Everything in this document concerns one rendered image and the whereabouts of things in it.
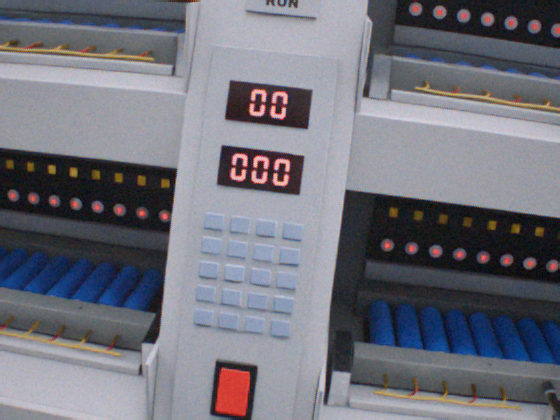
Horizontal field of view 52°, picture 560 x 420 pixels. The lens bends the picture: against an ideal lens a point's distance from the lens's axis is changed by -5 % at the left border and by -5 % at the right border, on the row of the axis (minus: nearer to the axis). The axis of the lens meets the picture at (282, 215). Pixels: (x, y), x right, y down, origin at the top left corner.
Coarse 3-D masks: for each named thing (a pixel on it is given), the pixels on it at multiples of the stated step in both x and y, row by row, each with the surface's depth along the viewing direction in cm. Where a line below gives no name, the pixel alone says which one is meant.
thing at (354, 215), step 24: (384, 0) 52; (384, 24) 52; (168, 168) 54; (360, 192) 53; (360, 216) 53; (528, 216) 52; (360, 240) 53; (336, 264) 53; (360, 264) 53; (336, 288) 53; (432, 288) 53
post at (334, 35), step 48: (240, 0) 33; (336, 0) 33; (288, 48) 33; (336, 48) 33; (192, 96) 33; (336, 96) 33; (192, 144) 34; (336, 144) 33; (192, 192) 34; (336, 192) 33; (336, 240) 33
